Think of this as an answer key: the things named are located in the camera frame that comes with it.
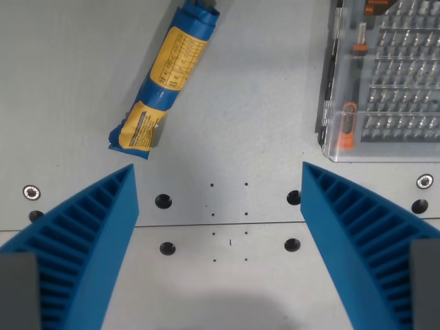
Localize blue and yellow rolled bag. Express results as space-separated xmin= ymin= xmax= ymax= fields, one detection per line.
xmin=108 ymin=0 xmax=221 ymax=161

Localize orange and black screwdriver handle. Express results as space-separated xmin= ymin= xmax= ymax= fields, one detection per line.
xmin=335 ymin=101 xmax=358 ymax=151

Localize clear screwdriver bit set case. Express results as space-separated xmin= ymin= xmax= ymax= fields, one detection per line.
xmin=315 ymin=0 xmax=440 ymax=164

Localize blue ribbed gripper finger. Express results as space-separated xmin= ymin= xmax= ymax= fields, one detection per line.
xmin=300 ymin=162 xmax=440 ymax=330
xmin=0 ymin=163 xmax=140 ymax=330

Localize black and orange bit extension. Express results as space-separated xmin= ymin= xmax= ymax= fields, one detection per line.
xmin=351 ymin=21 xmax=369 ymax=70

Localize silver socket head bolt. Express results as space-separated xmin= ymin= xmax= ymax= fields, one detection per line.
xmin=22 ymin=184 xmax=41 ymax=201
xmin=416 ymin=173 xmax=435 ymax=189

